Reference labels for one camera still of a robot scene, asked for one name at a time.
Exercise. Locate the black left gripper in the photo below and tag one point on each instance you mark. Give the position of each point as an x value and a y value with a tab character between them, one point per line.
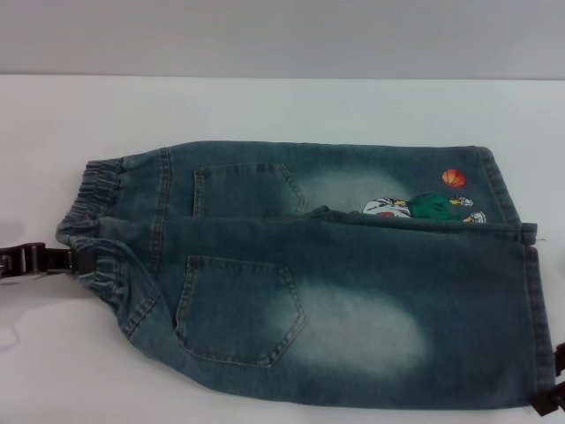
20	259

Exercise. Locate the blue denim shorts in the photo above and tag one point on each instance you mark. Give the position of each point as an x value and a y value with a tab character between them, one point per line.
344	287

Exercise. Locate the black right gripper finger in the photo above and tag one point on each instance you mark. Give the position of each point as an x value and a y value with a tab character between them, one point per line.
558	399
561	360

